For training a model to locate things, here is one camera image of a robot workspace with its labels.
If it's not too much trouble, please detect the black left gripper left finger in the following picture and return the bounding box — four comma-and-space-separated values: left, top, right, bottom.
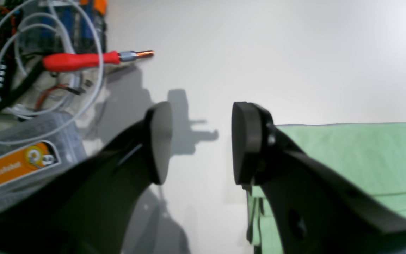
0, 101, 173, 254

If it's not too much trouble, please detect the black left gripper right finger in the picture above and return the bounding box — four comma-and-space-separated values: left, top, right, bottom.
231, 102, 406, 254

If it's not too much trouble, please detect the green T-shirt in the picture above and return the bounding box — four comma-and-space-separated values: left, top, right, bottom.
247, 121, 406, 254

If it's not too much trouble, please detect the grey cloth with orange label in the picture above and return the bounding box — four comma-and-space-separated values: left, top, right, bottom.
0, 111, 87, 212

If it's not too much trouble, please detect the red handled screwdriver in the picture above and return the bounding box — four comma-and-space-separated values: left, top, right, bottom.
42, 50, 154, 72

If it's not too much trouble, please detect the white coiled cable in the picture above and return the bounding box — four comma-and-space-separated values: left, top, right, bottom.
0, 0, 105, 145

